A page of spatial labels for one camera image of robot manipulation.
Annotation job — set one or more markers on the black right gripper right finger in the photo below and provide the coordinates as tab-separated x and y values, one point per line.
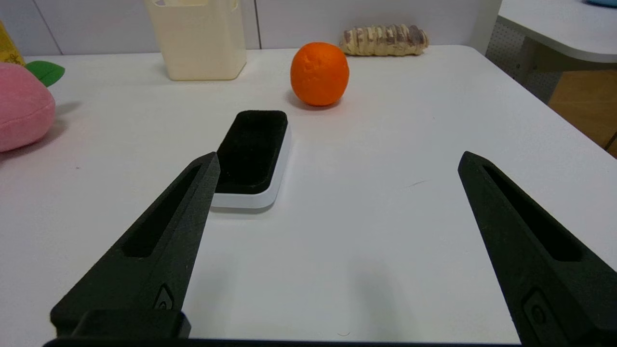
554	289

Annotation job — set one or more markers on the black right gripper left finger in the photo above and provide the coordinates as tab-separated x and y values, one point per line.
159	250

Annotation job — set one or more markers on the black felt whiteboard eraser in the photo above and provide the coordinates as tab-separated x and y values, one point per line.
250	149

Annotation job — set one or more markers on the cream plastic box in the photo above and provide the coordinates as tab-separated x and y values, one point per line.
200	41

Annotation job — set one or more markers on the yellow potato chips box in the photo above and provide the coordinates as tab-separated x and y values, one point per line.
7	50

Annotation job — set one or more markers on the pink peach plush toy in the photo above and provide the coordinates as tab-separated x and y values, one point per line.
19	111

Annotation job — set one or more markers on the orange fruit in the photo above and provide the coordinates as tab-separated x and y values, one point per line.
319	74

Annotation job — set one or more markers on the white side table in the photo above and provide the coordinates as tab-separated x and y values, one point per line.
554	24

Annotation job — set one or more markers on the blue plate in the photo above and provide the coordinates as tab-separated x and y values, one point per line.
605	2

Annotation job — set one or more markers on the striped bread loaf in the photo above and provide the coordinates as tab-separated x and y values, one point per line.
383	41

